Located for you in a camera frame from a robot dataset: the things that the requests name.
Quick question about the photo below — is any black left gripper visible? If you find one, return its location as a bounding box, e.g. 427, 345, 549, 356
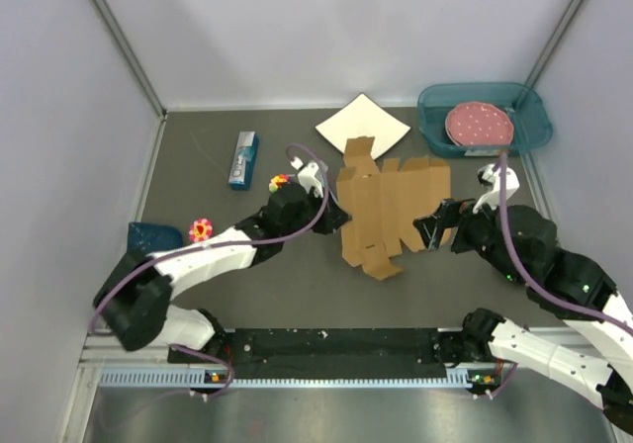
281, 185, 351, 238

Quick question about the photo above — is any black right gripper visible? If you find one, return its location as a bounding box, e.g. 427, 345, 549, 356
411, 188, 524, 284

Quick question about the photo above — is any brown cardboard box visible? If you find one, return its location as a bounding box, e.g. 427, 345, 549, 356
336, 136, 451, 281

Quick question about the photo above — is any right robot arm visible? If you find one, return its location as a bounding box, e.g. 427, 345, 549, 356
412, 199, 632, 433

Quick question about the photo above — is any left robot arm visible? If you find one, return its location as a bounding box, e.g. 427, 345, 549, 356
93, 182, 351, 361

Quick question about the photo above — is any blue toothpaste box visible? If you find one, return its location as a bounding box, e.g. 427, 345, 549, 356
228, 132, 259, 191

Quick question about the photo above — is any rainbow plush flower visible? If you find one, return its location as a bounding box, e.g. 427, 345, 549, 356
268, 174, 291, 193

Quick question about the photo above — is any white square plate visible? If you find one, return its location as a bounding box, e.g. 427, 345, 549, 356
316, 93, 410, 159

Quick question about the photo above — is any pink dotted plate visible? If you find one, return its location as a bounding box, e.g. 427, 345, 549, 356
444, 101, 514, 146

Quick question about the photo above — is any pink plush flower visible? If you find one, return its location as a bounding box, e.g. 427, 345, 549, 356
188, 218, 214, 243

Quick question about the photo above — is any teal plastic bin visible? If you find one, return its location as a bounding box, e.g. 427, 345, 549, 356
417, 82, 553, 158

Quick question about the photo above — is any dark blue dish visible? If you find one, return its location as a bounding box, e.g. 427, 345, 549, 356
127, 221, 184, 254

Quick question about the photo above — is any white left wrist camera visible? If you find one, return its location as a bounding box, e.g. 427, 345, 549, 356
291, 156, 328, 198

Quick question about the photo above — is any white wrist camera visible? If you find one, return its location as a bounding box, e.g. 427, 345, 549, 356
291, 156, 328, 198
473, 164, 520, 214

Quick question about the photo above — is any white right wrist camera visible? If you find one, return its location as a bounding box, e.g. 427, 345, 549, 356
473, 164, 520, 214

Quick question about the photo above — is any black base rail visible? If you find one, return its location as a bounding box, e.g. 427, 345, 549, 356
166, 327, 520, 379

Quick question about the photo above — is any white cable duct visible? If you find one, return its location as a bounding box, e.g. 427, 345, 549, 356
98, 366, 500, 390

